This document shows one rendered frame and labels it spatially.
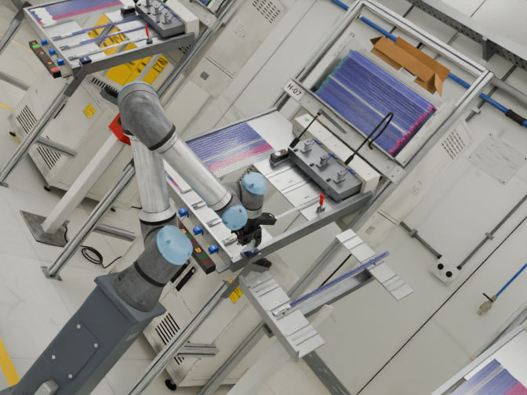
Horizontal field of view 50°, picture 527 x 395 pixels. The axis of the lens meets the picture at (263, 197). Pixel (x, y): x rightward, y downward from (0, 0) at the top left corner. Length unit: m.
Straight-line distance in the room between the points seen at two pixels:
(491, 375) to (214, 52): 2.31
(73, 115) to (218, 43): 0.93
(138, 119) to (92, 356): 0.71
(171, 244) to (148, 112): 0.39
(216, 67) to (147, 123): 2.01
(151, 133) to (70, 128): 1.94
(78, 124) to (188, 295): 1.30
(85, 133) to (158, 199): 1.63
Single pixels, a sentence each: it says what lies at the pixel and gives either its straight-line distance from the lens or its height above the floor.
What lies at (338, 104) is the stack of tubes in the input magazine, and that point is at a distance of 2.57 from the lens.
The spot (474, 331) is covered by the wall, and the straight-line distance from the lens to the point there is 3.72.
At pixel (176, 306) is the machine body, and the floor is 0.28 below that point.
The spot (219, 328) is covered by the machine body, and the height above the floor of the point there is 0.38.
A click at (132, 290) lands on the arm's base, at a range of 1.69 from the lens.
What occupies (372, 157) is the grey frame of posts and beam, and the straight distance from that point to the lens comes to 2.45.
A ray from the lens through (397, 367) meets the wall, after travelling 3.83.
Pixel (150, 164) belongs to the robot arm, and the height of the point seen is 0.89.
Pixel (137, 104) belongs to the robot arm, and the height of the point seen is 1.03.
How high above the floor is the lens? 1.29
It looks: 9 degrees down
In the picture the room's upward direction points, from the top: 40 degrees clockwise
